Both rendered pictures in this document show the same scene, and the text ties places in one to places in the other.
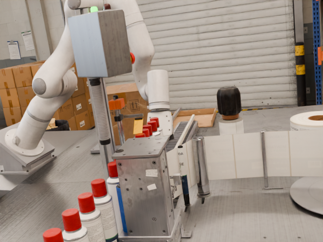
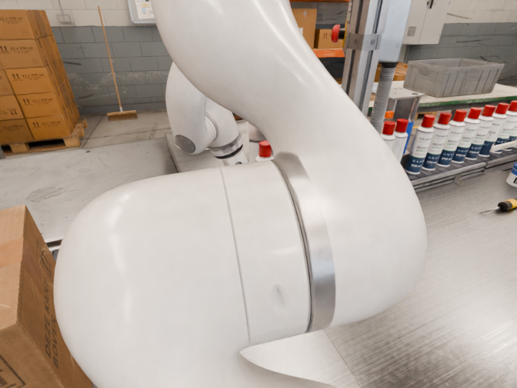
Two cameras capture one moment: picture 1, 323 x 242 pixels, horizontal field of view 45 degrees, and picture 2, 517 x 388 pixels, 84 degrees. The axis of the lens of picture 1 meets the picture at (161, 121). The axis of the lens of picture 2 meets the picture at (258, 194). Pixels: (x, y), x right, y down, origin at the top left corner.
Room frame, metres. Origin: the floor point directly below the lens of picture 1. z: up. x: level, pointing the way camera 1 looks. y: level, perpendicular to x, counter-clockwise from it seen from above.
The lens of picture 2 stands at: (1.84, 0.57, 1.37)
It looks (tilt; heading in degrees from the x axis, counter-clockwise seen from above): 32 degrees down; 233
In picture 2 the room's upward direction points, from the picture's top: straight up
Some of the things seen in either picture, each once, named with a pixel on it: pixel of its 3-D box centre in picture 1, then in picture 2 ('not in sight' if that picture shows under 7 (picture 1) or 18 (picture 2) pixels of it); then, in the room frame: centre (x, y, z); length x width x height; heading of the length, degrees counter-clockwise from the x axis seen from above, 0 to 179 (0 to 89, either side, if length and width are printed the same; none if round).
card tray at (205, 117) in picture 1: (192, 118); not in sight; (2.29, -0.19, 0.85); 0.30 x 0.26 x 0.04; 166
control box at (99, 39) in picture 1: (100, 44); (375, 5); (1.24, 0.16, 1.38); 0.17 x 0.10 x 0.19; 41
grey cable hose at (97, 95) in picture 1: (100, 111); (380, 104); (1.19, 0.18, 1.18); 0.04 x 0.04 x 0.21
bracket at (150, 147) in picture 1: (142, 146); (395, 93); (0.89, 0.05, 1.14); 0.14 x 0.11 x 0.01; 166
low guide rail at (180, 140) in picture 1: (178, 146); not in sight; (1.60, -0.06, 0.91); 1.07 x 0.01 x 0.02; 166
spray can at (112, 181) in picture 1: (119, 199); (395, 151); (0.96, 0.14, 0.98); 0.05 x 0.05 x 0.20
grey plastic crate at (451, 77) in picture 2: not in sight; (450, 76); (-0.99, -0.53, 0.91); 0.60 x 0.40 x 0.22; 161
